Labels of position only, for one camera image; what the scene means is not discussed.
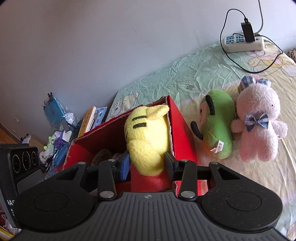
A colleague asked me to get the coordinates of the yellow tiger plush toy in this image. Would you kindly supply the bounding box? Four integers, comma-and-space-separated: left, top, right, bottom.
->
125, 104, 173, 192

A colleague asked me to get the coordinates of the green plush toy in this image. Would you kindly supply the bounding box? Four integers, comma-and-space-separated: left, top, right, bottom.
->
190, 89, 236, 160

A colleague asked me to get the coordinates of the pink plush rabbit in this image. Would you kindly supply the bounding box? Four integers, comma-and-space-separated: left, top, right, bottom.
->
231, 75, 288, 162

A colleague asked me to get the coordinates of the brown gourd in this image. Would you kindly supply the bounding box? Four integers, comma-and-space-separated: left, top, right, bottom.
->
90, 149, 111, 166

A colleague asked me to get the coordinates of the red cardboard box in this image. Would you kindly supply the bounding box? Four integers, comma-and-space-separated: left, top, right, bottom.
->
63, 94, 209, 197

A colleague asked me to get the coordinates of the small green plush figure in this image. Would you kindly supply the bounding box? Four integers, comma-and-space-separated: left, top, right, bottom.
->
43, 135, 56, 150

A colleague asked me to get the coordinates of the orange book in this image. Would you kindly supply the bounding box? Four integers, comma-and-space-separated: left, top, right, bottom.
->
78, 106, 96, 137

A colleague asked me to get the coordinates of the blue plastic bag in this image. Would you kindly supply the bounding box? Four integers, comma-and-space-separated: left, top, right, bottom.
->
43, 92, 65, 131

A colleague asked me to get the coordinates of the cartoon print bed sheet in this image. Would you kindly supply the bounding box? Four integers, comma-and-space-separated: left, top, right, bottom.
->
107, 43, 295, 240

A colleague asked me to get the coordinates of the white power strip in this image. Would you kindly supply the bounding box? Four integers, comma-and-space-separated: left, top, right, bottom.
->
222, 35, 265, 53

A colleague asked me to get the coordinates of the black power adapter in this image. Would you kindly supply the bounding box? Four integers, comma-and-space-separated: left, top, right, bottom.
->
241, 18, 255, 43

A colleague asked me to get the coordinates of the black charging cable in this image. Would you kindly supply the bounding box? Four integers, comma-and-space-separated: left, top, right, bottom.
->
219, 9, 284, 74

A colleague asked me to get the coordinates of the grey power strip cord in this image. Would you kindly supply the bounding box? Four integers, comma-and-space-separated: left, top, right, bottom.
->
253, 0, 265, 37

